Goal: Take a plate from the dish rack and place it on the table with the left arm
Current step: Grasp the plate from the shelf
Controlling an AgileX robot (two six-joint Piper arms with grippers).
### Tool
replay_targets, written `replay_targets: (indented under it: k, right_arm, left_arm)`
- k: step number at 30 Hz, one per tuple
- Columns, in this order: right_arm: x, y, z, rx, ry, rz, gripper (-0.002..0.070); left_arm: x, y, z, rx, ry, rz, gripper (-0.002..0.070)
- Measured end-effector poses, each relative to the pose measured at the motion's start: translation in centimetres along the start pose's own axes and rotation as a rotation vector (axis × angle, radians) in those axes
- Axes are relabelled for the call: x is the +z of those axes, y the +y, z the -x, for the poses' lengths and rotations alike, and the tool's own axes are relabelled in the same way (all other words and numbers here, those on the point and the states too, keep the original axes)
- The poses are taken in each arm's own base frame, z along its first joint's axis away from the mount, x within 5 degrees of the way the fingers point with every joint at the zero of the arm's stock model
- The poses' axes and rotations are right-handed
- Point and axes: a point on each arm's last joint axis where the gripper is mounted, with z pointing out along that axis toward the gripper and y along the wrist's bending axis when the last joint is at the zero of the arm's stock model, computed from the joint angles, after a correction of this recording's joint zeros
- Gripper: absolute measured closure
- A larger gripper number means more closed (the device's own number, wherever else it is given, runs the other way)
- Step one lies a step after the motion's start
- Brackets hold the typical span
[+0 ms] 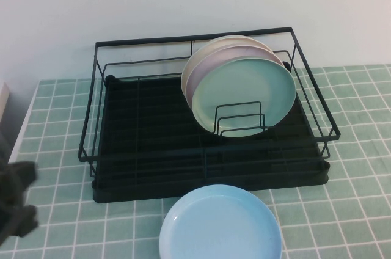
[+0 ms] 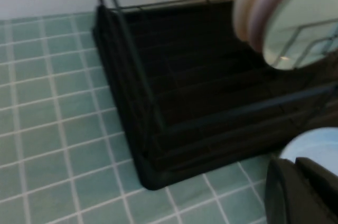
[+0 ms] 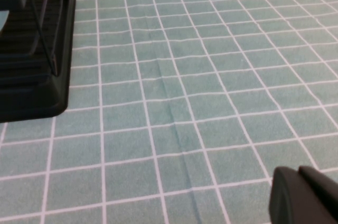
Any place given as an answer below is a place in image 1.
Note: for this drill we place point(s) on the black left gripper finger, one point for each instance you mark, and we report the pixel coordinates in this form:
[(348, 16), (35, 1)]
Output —
[(26, 173), (26, 220)]

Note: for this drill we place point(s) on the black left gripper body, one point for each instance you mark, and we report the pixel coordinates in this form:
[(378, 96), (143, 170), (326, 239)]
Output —
[(5, 191)]

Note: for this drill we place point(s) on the green round plate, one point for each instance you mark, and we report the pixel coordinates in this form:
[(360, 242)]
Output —
[(244, 88)]

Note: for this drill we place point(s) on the black plastic dish rack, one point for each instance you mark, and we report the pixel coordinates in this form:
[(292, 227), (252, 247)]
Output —
[(152, 112)]

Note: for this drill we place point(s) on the blue round plate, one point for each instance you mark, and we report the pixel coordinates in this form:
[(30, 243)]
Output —
[(220, 225)]

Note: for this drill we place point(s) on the pink round plate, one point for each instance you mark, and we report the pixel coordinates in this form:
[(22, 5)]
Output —
[(207, 63)]

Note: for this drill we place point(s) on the cream round plate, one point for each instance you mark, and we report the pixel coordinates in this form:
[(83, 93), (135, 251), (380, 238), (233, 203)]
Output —
[(214, 43)]

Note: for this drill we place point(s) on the white side table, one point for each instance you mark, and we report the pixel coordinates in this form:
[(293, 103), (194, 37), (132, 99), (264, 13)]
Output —
[(3, 103)]

